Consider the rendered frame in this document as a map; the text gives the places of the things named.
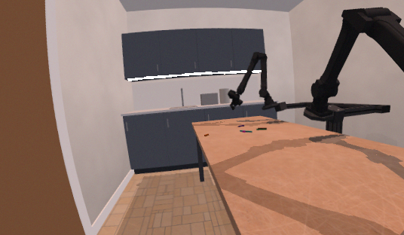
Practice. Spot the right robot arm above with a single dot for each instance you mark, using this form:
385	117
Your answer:
263	93

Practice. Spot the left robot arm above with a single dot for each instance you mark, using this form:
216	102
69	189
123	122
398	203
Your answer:
377	24

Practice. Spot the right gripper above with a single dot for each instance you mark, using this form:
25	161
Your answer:
233	104

